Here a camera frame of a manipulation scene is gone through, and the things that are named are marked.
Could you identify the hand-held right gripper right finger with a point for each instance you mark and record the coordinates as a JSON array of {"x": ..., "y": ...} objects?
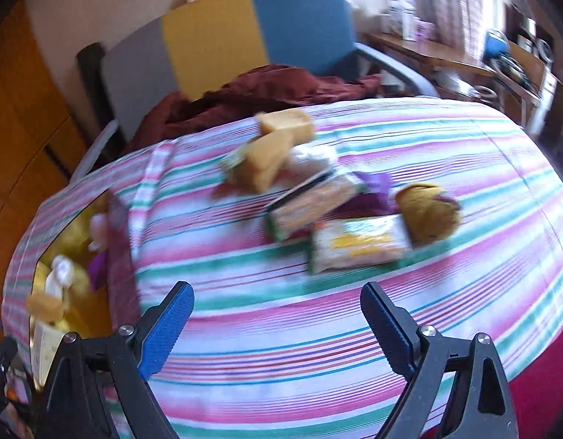
[{"x": 391, "y": 329}]

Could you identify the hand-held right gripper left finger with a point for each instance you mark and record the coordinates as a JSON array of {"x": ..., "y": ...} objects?
[{"x": 165, "y": 334}]

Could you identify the gold square tin box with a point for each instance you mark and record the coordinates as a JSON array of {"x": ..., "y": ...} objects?
[{"x": 96, "y": 315}]

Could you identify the yellow white snack packet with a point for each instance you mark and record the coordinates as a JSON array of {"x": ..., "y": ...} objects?
[{"x": 359, "y": 242}]

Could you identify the purple packet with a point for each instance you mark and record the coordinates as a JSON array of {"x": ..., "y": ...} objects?
[{"x": 98, "y": 270}]

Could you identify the small white box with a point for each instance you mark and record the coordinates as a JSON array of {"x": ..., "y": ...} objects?
[{"x": 46, "y": 352}]

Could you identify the yellow pouch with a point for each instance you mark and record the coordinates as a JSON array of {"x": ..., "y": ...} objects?
[{"x": 427, "y": 212}]

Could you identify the purple wrapper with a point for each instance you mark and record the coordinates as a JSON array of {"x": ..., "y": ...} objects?
[{"x": 375, "y": 190}]

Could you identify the green orange snack packet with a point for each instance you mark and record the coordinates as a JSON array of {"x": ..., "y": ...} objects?
[{"x": 313, "y": 206}]

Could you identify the clear plastic packet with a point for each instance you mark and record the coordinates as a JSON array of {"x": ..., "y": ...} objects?
[{"x": 311, "y": 160}]

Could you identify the yellow sponge wedge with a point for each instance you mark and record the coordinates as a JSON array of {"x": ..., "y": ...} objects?
[{"x": 263, "y": 164}]

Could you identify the striped tablecloth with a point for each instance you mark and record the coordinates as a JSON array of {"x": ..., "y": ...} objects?
[{"x": 309, "y": 329}]

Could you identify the red garment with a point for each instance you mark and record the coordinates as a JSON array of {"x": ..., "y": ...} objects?
[{"x": 537, "y": 393}]

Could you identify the wooden wardrobe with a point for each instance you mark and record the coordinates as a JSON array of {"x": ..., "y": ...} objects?
[{"x": 21, "y": 137}]

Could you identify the maroon cloth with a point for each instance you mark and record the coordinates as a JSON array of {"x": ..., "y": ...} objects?
[{"x": 263, "y": 91}]

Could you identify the wooden side table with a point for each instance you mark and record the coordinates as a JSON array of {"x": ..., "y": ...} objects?
[{"x": 423, "y": 52}]

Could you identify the cluttered wooden desk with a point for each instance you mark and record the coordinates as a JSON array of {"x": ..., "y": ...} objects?
[{"x": 523, "y": 82}]

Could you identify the grey yellow blue armchair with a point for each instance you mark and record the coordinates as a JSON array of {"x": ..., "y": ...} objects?
[{"x": 208, "y": 36}]

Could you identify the pink box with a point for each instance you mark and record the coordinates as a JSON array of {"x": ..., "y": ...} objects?
[{"x": 424, "y": 30}]

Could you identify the white carton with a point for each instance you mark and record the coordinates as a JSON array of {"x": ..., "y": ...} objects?
[{"x": 402, "y": 18}]

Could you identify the patterned curtain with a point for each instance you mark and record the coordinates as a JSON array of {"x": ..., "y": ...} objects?
[{"x": 455, "y": 4}]

